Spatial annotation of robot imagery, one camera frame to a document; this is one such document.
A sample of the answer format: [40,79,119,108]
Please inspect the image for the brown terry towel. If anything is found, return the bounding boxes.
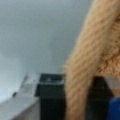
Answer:
[64,0,120,120]

